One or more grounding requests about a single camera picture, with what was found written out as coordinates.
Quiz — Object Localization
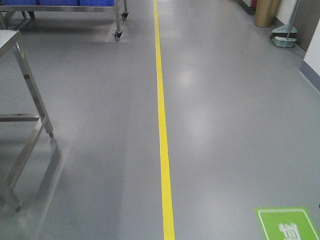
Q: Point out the green text floor sticker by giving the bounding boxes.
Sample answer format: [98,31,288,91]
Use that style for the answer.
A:
[255,206,320,240]

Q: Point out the grey dustpan with handle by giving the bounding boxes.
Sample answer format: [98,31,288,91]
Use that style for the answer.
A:
[269,0,300,48]

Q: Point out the gold cylindrical bin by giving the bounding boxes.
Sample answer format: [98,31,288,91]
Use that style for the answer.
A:
[254,0,280,28]

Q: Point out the stainless steel roller rack frame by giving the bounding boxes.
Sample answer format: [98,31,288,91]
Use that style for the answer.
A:
[0,0,129,42]

